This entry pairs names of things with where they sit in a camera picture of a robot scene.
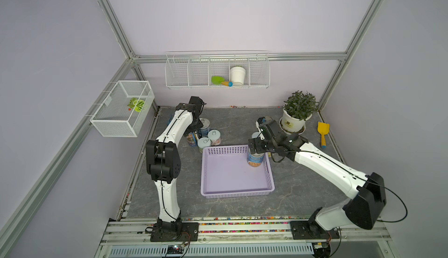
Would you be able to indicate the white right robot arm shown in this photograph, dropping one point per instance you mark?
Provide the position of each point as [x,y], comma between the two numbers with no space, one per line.
[365,194]

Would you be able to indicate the green potted plant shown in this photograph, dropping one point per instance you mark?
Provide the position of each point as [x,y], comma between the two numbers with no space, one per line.
[300,105]

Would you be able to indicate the small white empty pot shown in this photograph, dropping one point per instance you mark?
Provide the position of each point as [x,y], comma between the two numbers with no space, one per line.
[238,75]

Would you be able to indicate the green labelled white-lid can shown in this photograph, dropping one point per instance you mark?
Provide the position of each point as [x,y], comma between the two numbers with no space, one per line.
[203,143]

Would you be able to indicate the tall can with plastic lid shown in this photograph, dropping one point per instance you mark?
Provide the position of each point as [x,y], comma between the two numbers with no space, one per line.
[192,139]

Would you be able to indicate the green toy scoop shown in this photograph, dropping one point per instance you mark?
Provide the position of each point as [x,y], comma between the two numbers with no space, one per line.
[216,80]

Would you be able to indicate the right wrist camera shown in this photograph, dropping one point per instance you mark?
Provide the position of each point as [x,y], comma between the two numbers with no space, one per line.
[263,120]

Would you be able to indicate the white wire wall shelf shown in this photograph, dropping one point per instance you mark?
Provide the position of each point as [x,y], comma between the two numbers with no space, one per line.
[196,70]

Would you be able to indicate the white pot saucer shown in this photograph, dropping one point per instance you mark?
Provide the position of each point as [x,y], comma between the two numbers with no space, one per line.
[287,132]

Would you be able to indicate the yellow corn can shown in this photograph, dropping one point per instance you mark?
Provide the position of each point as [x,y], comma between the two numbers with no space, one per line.
[254,135]

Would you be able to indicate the aluminium frame corner post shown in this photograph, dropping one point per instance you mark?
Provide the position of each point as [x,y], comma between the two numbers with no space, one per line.
[352,48]

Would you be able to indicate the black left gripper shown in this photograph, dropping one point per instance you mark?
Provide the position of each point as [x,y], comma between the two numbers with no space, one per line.
[199,126]

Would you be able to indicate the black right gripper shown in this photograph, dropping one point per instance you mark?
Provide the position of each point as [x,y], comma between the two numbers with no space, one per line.
[257,144]

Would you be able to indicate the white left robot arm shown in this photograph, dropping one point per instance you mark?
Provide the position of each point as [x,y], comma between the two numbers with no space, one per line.
[164,166]

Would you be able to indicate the blue Progresso soup can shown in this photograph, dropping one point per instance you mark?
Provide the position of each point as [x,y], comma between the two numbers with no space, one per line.
[254,159]

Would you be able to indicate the dark blue tin can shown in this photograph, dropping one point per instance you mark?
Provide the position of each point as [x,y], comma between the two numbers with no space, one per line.
[206,127]

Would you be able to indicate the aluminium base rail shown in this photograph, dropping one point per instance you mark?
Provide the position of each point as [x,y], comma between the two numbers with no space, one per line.
[244,237]

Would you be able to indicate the purple plastic basket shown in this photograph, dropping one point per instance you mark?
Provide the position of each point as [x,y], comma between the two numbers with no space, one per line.
[226,173]

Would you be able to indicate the pink labelled white-lid can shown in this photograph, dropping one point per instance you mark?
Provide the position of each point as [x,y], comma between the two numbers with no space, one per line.
[215,137]

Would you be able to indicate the white wire side basket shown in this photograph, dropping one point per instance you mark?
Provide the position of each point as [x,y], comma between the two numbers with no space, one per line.
[113,119]

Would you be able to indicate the yellow toy shovel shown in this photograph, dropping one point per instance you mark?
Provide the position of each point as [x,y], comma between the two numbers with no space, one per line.
[323,129]

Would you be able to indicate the green toy in basket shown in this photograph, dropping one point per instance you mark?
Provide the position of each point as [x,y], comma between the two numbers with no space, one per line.
[136,105]

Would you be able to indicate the white plant pot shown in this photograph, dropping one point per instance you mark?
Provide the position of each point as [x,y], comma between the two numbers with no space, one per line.
[291,123]

